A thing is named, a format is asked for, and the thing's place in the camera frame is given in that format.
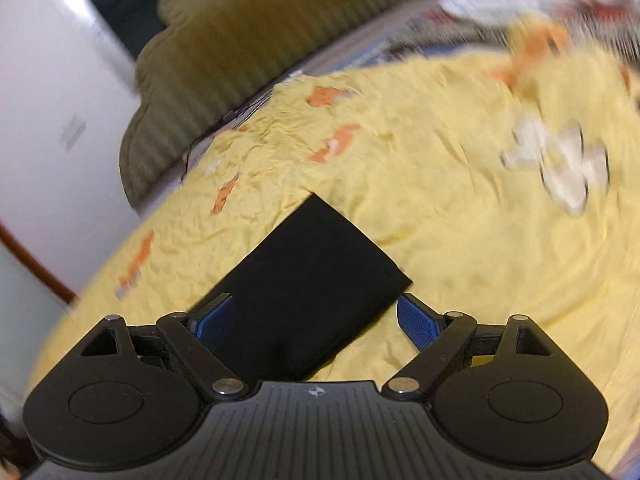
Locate black pants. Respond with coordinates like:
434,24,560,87
206,194,411,384

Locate yellow carrot print bedsheet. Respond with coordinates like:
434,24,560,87
27,14,640,474

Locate brown wooden door frame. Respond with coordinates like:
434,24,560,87
0,223,76,304

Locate frosted floral wardrobe door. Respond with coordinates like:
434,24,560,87
0,247,67,418

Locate olive padded headboard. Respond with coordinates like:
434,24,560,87
119,0,408,208

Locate grey patterned pillow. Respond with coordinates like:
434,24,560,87
179,0,516,181

